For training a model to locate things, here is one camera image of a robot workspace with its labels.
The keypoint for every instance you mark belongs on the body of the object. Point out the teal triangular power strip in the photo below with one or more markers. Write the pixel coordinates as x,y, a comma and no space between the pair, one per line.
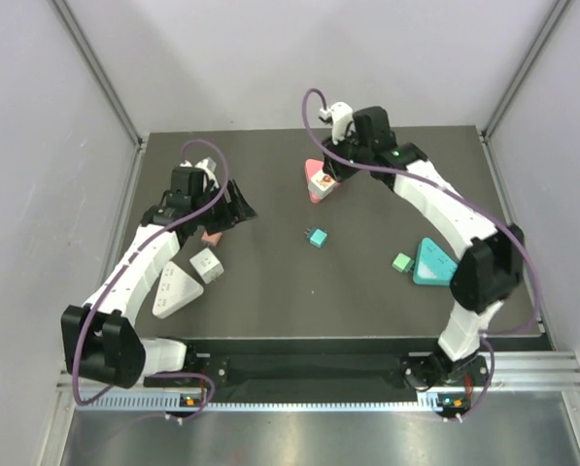
433,266

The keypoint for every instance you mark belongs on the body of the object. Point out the slotted cable duct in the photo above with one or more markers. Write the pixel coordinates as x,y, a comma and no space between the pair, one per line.
184,402

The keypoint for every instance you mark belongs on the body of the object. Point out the teal cube charger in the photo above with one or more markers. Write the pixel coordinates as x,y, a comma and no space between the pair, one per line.
316,237

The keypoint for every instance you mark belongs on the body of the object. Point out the grey white cube adapter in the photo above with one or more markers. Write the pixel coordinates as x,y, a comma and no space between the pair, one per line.
206,265

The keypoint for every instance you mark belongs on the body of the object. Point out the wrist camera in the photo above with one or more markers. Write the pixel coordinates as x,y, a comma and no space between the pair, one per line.
208,166
340,116

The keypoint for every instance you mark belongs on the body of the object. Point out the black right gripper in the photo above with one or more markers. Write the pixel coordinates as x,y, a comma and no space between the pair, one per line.
332,165

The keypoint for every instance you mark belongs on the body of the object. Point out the white tiger cube adapter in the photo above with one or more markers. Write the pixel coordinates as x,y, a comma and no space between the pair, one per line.
320,185

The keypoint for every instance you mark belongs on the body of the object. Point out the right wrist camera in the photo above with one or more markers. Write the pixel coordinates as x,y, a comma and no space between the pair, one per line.
340,116

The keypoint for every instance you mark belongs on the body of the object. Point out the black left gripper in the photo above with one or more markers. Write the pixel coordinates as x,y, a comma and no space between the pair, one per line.
231,213

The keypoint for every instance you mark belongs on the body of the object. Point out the white triangular power strip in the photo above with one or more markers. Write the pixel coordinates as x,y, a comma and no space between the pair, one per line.
175,289

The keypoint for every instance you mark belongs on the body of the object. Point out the pink triangular power strip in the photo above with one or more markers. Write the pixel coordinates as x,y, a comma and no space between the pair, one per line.
310,167

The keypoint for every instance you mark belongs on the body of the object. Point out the mint green cube charger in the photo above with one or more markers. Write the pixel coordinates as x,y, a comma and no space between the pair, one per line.
403,263

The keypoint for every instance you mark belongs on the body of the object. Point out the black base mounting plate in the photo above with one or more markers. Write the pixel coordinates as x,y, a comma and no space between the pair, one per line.
323,369

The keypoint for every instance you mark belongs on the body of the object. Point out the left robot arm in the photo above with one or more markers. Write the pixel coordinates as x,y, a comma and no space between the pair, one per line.
99,338

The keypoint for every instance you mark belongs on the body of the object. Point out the salmon pink cube charger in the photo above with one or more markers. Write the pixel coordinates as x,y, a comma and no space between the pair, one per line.
211,240

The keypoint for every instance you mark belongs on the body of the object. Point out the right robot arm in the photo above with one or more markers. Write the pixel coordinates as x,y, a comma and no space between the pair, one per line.
490,265

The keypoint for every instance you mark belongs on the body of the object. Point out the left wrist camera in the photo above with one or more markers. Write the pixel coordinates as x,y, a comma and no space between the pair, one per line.
208,166

